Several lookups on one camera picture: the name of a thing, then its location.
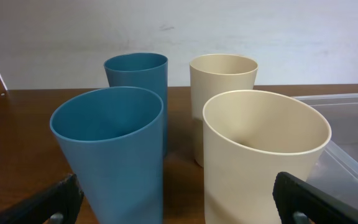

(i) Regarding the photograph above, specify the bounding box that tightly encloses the blue plastic cup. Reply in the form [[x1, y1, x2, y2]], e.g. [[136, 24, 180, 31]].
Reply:
[[104, 53, 168, 155], [50, 86, 163, 224]]

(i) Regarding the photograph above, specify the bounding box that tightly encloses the near cream plastic cup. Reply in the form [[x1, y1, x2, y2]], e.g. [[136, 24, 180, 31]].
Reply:
[[202, 90, 332, 224]]

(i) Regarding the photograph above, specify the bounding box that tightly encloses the cream plastic cup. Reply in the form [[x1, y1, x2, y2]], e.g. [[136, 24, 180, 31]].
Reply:
[[202, 90, 332, 224], [189, 54, 259, 166]]

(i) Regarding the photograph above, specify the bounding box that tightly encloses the near blue plastic cup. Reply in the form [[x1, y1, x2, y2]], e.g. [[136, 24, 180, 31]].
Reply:
[[50, 86, 163, 224]]

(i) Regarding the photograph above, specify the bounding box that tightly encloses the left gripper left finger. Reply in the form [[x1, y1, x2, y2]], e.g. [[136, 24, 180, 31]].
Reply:
[[0, 174, 84, 224]]

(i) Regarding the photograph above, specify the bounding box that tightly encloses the far cream plastic cup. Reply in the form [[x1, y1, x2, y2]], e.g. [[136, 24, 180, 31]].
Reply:
[[189, 54, 259, 166]]

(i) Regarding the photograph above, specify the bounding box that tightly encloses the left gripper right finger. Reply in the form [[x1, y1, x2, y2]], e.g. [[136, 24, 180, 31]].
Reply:
[[272, 172, 358, 224]]

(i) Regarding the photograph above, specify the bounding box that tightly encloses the far blue plastic cup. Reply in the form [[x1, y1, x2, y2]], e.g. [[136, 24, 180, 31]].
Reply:
[[104, 53, 168, 155]]

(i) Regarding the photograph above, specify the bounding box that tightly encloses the clear plastic storage container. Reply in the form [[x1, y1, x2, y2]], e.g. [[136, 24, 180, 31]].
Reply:
[[298, 93, 358, 209]]

